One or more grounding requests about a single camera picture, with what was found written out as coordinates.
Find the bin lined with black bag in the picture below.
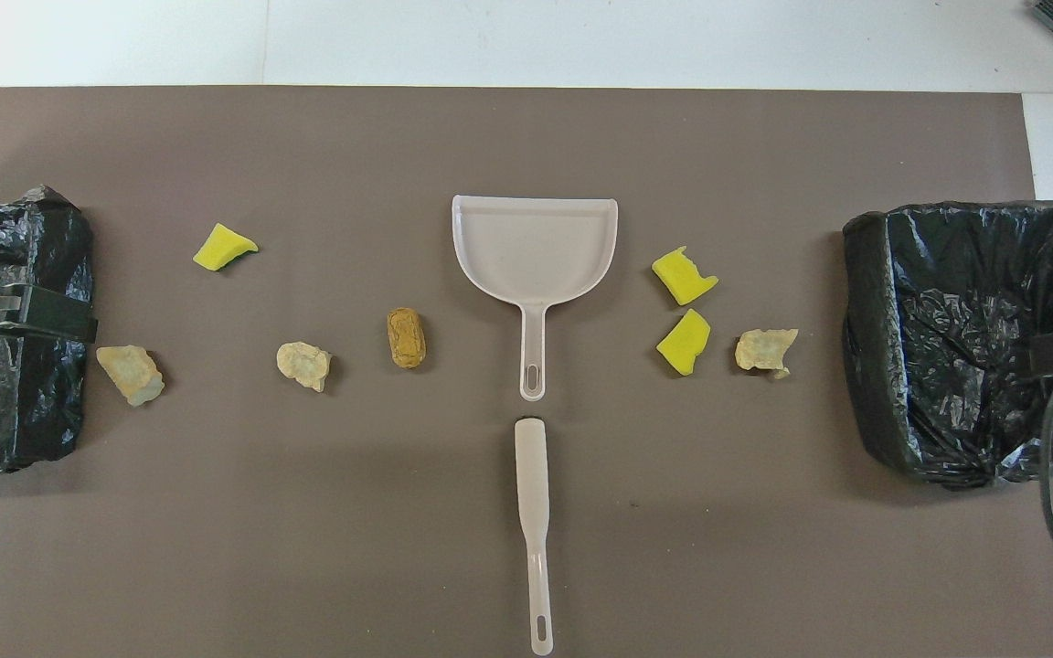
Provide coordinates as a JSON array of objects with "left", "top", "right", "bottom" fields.
[
  {"left": 842, "top": 200, "right": 1053, "bottom": 490},
  {"left": 0, "top": 186, "right": 96, "bottom": 474}
]

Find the beige plastic dustpan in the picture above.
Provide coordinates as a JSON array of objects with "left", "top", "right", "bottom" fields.
[{"left": 452, "top": 195, "right": 620, "bottom": 403}]

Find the beige brush with black bristles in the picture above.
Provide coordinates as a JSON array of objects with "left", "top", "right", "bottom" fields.
[{"left": 514, "top": 417, "right": 555, "bottom": 657}]

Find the jagged beige foam chunk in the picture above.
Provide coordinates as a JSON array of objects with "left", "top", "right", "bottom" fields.
[{"left": 734, "top": 328, "right": 800, "bottom": 379}]

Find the brown table mat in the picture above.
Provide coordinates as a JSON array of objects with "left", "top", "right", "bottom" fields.
[{"left": 0, "top": 87, "right": 1053, "bottom": 658}]

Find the rounded beige foam chunk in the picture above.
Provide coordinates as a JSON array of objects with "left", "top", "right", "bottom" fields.
[{"left": 276, "top": 341, "right": 334, "bottom": 393}]

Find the notched yellow sponge piece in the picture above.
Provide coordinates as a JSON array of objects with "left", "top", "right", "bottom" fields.
[{"left": 652, "top": 246, "right": 720, "bottom": 306}]

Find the yellow sponge wedge piece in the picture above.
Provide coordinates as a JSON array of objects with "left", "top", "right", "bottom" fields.
[{"left": 193, "top": 223, "right": 260, "bottom": 272}]

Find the brown oval foam chunk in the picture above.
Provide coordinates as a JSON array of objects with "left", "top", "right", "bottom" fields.
[{"left": 387, "top": 307, "right": 428, "bottom": 371}]

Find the elongated beige foam chunk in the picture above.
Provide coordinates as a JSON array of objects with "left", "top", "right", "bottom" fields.
[{"left": 95, "top": 345, "right": 165, "bottom": 407}]

